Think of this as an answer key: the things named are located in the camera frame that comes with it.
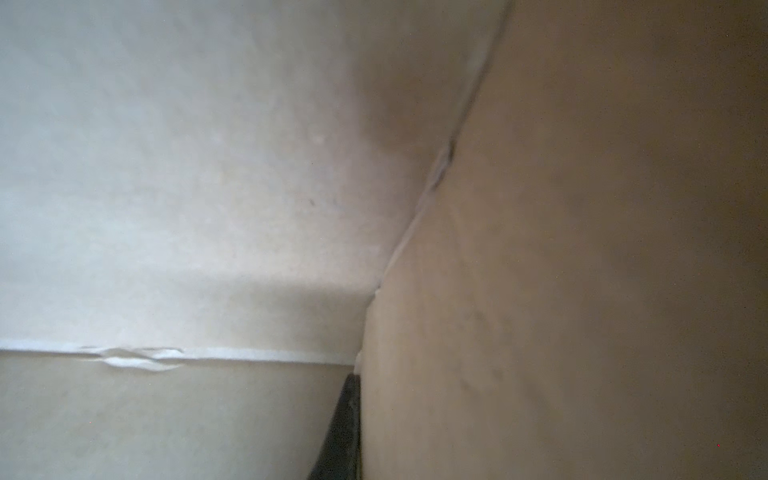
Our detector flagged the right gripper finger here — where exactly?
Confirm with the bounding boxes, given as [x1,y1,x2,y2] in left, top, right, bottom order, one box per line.
[307,373,361,480]

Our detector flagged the brown cardboard box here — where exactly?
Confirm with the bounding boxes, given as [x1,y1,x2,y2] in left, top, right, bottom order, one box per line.
[1,1,767,479]

